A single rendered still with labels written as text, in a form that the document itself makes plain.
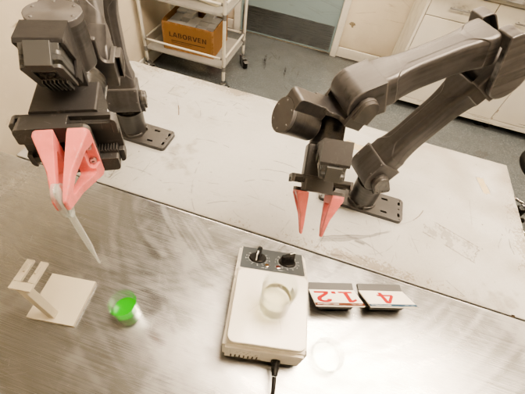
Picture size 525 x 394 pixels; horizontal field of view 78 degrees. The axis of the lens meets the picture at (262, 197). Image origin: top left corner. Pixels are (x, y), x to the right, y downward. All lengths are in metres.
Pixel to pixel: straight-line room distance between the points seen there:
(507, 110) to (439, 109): 2.45
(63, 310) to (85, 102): 0.38
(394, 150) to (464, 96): 0.14
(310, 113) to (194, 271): 0.37
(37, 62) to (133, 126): 0.52
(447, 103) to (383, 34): 2.69
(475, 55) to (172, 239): 0.61
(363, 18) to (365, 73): 2.76
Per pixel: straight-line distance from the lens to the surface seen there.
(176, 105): 1.01
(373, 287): 0.71
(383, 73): 0.55
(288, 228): 0.73
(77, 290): 0.68
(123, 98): 0.81
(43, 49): 0.38
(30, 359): 0.68
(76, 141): 0.38
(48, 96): 0.44
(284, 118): 0.52
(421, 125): 0.69
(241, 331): 0.53
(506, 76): 0.68
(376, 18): 3.30
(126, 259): 0.69
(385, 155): 0.69
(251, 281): 0.56
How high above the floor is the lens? 1.50
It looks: 51 degrees down
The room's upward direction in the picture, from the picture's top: 10 degrees clockwise
